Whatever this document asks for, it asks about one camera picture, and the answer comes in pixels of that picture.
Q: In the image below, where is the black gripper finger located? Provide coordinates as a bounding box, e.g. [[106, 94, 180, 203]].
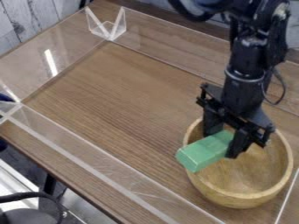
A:
[[203, 106, 224, 137], [226, 129, 252, 158]]

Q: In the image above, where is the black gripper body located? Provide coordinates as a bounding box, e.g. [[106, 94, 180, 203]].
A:
[[196, 69, 276, 148]]

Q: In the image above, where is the green rectangular block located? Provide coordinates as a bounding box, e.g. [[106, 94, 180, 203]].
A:
[[175, 130, 234, 173]]

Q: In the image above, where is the brown wooden bowl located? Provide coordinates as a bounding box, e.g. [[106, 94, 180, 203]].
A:
[[182, 116, 295, 210]]

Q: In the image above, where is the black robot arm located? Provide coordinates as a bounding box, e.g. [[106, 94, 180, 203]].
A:
[[168, 0, 291, 158]]

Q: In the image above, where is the black table leg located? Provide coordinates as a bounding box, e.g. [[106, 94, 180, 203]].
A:
[[43, 174, 57, 195]]

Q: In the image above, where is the clear acrylic corner bracket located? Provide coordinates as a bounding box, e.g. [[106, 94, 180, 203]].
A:
[[84, 7, 127, 41]]

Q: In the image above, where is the grey metal base plate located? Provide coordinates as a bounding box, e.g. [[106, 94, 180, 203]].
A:
[[39, 198, 87, 224]]

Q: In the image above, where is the black cable lower left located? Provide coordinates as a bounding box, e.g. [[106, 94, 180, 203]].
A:
[[0, 192, 65, 224]]

